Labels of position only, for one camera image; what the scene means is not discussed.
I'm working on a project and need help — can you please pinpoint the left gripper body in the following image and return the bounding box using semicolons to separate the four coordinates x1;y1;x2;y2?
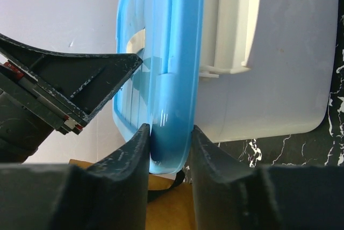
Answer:
1;63;81;163

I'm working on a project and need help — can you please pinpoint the white plastic bin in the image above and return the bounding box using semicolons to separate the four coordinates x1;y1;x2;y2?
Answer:
195;0;339;142

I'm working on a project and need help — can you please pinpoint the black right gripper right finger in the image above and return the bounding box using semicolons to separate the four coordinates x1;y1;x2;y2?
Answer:
190;127;343;229

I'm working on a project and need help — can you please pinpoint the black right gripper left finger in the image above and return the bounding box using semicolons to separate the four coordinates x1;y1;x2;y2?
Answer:
1;124;150;229

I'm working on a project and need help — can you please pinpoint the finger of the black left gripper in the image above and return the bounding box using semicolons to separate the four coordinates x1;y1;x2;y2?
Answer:
1;35;142;133

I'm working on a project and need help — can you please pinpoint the light blue plastic lid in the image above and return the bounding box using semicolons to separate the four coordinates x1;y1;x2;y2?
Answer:
112;0;204;174

